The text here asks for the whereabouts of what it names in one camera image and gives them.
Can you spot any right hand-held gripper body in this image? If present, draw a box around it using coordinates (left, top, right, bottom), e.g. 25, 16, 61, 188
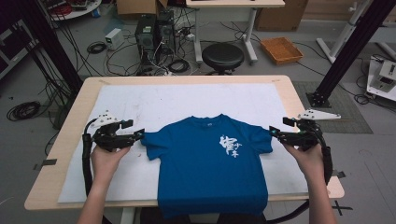
289, 108, 342, 153

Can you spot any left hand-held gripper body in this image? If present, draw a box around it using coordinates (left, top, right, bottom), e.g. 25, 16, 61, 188
90, 109, 138, 153

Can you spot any blue t-shirt with white print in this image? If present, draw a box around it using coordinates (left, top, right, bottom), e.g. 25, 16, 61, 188
139, 113, 275, 220

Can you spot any person's left hand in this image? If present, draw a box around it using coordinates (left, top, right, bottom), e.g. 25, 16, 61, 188
90, 145, 132, 188

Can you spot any grey floor mat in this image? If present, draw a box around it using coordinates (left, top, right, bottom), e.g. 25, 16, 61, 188
292, 80, 374, 135

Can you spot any white table mat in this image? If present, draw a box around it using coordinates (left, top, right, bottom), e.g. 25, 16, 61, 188
57, 82, 309, 204

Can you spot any black tape strip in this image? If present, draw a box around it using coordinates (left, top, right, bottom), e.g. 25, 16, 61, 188
33, 158, 59, 172

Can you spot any orange woven basket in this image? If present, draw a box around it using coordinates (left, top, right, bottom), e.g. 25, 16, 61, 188
260, 36, 304, 66

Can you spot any black computer tower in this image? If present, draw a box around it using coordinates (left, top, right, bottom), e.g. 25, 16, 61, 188
155, 10, 177, 56
134, 15, 159, 68

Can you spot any small white device box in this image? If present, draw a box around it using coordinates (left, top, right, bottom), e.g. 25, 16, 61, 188
104, 27, 125, 51

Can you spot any black round stool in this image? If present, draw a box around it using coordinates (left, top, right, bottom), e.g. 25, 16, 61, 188
201, 42, 246, 76

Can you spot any white metal stand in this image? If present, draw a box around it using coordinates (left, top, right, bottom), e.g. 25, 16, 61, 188
316, 0, 375, 64

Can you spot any large cardboard box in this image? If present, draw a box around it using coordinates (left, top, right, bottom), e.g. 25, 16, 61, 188
255, 0, 309, 33

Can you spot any open cardboard box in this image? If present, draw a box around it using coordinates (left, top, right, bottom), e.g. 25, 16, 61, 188
116, 0, 169, 20

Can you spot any round white table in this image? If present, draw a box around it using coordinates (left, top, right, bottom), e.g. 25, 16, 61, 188
40, 0, 103, 22

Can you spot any white desk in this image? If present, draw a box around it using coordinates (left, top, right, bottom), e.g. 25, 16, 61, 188
185, 0, 286, 65

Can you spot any black sleeved right gripper cable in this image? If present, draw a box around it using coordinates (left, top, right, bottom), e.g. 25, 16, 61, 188
267, 122, 334, 224

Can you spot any black sleeved gripper cable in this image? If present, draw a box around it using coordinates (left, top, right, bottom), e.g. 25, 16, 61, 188
267, 122, 334, 224
81, 118, 101, 198

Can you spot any black sleeved left gripper cable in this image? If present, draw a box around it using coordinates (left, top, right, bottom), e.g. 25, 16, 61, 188
81, 118, 101, 198

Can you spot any small black cable coil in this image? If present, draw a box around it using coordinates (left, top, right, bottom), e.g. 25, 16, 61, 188
86, 41, 107, 55

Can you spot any large black cable coil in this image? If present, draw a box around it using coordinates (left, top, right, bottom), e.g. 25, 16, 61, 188
6, 101, 43, 122

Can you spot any black metal post with base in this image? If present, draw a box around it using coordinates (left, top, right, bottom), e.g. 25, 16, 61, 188
305, 0, 396, 109

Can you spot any white machine with cables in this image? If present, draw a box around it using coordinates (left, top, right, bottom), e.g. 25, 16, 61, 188
366, 57, 396, 103

